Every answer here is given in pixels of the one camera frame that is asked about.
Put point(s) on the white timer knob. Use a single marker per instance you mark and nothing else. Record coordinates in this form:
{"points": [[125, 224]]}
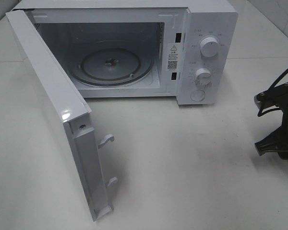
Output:
{"points": [[203, 76]]}

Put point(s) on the white microwave door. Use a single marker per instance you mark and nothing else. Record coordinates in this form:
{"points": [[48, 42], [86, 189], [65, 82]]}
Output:
{"points": [[66, 111]]}

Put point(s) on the white microwave oven body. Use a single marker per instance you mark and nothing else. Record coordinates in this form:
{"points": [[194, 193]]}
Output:
{"points": [[169, 30]]}

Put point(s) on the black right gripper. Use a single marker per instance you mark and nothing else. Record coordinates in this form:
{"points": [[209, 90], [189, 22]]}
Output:
{"points": [[277, 96]]}

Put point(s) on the upper white power knob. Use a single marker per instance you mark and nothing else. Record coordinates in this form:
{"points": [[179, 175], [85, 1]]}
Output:
{"points": [[209, 46]]}

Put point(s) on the round white door button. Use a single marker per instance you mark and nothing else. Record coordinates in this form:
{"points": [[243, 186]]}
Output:
{"points": [[197, 95]]}

